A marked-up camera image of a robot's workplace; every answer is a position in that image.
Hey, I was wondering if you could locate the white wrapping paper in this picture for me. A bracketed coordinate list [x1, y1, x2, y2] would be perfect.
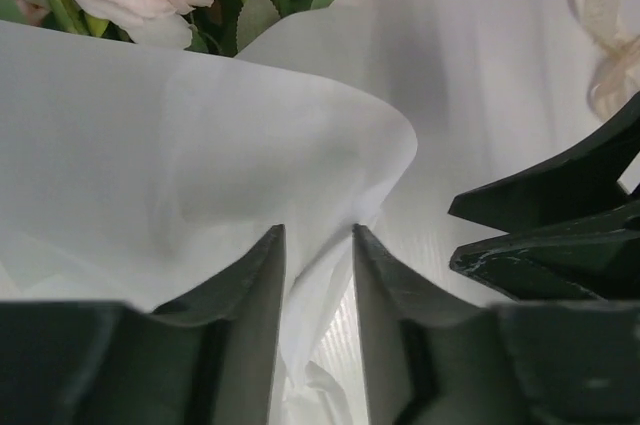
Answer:
[1, 6, 417, 424]

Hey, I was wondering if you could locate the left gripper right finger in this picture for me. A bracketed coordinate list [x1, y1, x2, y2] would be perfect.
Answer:
[352, 225, 639, 424]

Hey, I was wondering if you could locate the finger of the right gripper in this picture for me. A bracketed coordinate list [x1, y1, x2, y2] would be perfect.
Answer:
[448, 95, 639, 233]
[449, 209, 639, 301]

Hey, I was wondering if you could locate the cream printed ribbon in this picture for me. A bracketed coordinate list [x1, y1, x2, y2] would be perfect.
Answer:
[568, 0, 639, 122]

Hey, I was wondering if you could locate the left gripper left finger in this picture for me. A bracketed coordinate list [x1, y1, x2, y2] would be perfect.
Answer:
[1, 225, 286, 424]

